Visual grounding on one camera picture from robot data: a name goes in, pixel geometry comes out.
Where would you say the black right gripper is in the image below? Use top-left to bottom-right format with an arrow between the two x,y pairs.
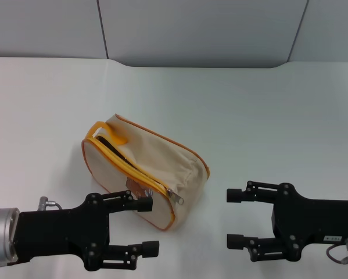
225,180 -> 348,263

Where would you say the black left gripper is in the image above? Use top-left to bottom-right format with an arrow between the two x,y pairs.
12,189 -> 160,272

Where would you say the silver zipper pull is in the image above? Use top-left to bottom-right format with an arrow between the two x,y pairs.
166,188 -> 185,206

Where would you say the beige food bag orange trim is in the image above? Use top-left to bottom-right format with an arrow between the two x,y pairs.
81,113 -> 211,233

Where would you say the left gripper cable connector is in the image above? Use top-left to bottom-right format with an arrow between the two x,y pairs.
37,196 -> 64,211

